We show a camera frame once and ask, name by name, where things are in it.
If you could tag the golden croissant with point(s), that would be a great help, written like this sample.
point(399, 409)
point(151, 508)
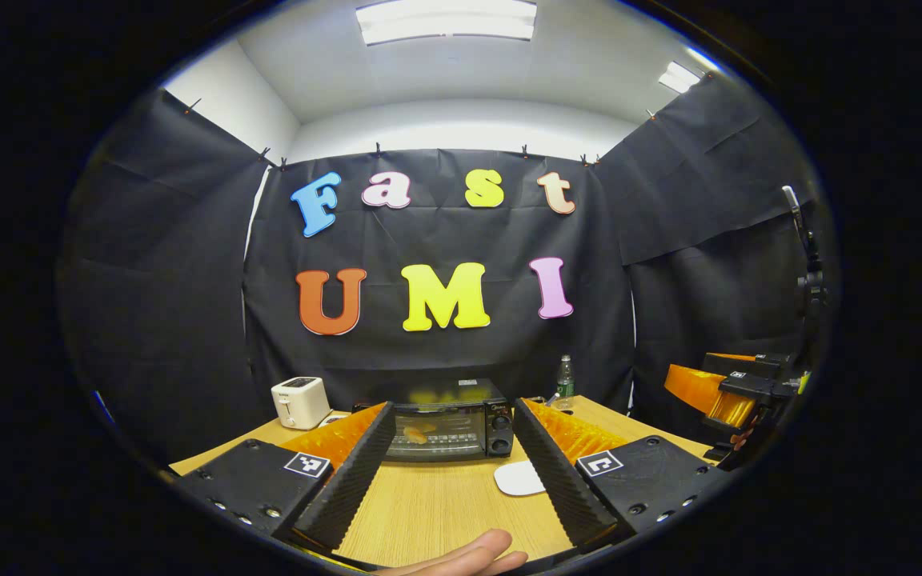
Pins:
point(415, 435)

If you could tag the large ceiling light panel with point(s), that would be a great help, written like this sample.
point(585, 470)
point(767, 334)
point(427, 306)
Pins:
point(445, 20)

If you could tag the small ceiling light panel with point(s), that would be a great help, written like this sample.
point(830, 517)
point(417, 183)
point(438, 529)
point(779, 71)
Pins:
point(679, 77)

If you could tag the white toaster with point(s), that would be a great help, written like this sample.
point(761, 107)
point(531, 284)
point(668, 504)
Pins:
point(301, 404)

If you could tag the white square plate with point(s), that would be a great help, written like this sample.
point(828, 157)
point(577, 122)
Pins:
point(519, 478)

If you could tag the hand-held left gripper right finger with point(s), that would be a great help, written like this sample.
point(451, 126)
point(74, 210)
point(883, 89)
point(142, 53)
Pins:
point(561, 484)

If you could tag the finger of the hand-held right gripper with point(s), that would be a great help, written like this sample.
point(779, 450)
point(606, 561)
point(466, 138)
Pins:
point(765, 364)
point(697, 384)

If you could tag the black pole stand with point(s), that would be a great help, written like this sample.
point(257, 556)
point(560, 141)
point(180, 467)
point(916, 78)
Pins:
point(809, 280)

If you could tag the clear plastic water bottle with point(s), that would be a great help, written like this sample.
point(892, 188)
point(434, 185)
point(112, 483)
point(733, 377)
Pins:
point(564, 380)

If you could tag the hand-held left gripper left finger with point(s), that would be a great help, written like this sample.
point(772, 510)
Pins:
point(357, 480)

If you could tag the black electric oven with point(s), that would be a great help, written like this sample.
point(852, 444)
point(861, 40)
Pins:
point(501, 432)

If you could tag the black backdrop cloth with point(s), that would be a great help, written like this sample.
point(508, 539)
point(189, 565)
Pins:
point(445, 352)

